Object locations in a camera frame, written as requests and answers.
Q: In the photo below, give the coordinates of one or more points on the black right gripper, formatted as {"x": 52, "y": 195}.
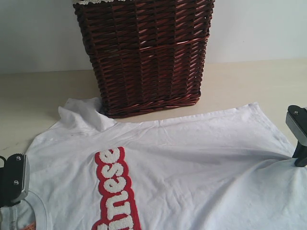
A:
{"x": 300, "y": 154}

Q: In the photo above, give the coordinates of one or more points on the white t-shirt red lettering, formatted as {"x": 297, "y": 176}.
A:
{"x": 225, "y": 170}

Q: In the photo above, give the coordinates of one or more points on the dark red wicker basket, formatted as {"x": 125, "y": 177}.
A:
{"x": 147, "y": 55}

